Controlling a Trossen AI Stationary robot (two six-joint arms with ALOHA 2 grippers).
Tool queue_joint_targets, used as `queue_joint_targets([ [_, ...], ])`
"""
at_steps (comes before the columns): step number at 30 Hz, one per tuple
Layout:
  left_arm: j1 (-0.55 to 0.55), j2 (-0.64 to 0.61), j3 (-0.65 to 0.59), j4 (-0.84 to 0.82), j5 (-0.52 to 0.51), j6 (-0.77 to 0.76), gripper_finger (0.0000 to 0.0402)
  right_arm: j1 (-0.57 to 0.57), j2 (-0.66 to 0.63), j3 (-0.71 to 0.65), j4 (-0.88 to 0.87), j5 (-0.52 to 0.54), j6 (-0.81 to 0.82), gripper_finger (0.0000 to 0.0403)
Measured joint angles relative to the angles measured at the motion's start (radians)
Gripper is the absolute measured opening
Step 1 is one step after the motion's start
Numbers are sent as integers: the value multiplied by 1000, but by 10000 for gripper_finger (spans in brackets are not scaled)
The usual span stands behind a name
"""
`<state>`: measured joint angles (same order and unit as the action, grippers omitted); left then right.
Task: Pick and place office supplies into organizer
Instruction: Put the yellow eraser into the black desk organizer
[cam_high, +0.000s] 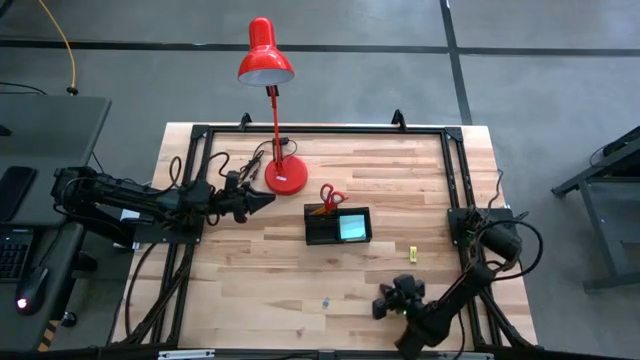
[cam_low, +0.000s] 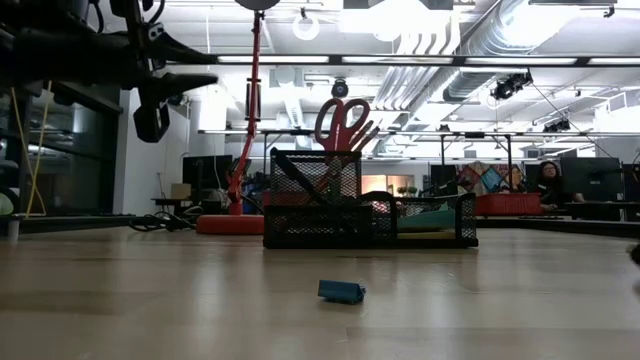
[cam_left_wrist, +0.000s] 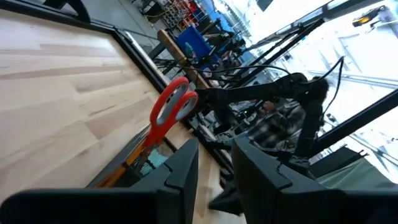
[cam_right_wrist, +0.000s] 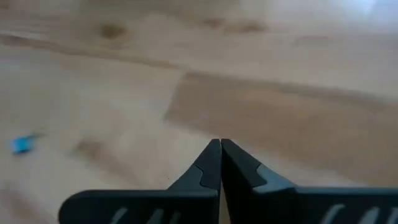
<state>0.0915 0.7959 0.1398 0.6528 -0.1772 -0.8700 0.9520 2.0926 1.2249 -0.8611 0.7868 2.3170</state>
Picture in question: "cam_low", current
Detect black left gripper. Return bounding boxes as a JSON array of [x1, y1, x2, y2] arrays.
[[99, 0, 220, 144]]

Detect red grey scissors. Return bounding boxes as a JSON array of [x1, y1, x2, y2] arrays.
[[313, 97, 372, 166]]

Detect black mesh desk organizer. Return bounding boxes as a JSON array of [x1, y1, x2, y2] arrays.
[[263, 148, 479, 250]]

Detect teal sticky note pad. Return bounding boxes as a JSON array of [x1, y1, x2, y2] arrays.
[[398, 201, 457, 232]]

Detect pale yellow sticky note pad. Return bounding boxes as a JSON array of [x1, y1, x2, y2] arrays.
[[398, 230, 457, 240]]

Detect blue binder clip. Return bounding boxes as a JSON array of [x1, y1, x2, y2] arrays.
[[317, 279, 367, 305]]

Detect black monitor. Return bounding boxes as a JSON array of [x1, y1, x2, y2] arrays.
[[559, 156, 622, 204]]

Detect overhead LED light bar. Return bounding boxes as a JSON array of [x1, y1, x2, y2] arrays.
[[215, 52, 640, 69]]

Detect person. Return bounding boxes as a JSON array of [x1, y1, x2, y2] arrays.
[[532, 159, 585, 211]]

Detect red bin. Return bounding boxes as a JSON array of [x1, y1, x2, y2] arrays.
[[474, 193, 544, 217]]

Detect red desk lamp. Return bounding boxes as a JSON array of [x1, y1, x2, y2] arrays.
[[195, 0, 282, 236]]

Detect black ceiling spotlights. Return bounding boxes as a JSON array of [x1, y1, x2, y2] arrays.
[[489, 70, 534, 102]]

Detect black lamp cable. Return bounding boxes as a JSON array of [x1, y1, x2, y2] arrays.
[[128, 209, 201, 233]]

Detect colourful wall mural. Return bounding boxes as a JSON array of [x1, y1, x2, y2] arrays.
[[455, 160, 531, 197]]

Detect yellow cable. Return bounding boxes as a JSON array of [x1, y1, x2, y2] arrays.
[[10, 82, 52, 219]]

